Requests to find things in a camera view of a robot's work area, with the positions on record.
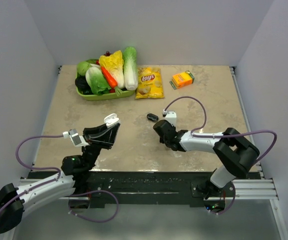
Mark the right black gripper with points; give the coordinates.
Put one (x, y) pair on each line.
(161, 140)

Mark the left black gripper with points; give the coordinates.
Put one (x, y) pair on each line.
(105, 139)

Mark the white earbud charging case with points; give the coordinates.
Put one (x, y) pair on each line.
(111, 119)

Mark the black earbud charging case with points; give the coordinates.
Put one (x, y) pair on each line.
(152, 117)

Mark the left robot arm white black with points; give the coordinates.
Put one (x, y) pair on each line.
(69, 179)

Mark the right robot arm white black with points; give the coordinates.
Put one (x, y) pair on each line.
(236, 153)

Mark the green plastic vegetable tray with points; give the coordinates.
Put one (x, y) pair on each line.
(108, 96)

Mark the dark green toy vegetable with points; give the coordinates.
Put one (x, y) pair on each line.
(82, 85)

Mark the green white bok choy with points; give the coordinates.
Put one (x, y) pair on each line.
(97, 82)

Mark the yellow Lays chips bag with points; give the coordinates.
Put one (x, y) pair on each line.
(149, 83)

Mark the orange toy carrot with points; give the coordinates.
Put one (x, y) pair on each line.
(111, 81)

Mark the orange green carton box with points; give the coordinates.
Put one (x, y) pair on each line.
(182, 79)

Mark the round green cabbage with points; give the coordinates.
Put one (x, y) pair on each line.
(82, 67)

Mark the yellow toy cabbage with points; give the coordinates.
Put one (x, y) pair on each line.
(114, 65)

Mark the dark red toy grapes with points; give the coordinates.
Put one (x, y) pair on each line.
(107, 54)

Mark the tall green napa cabbage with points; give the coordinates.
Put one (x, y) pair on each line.
(130, 68)

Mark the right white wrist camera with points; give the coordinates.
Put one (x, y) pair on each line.
(170, 116)

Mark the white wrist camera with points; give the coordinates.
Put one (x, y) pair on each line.
(170, 116)
(76, 139)

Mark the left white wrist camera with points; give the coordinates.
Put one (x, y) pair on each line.
(76, 139)

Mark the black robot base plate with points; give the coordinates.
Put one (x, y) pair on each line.
(151, 188)

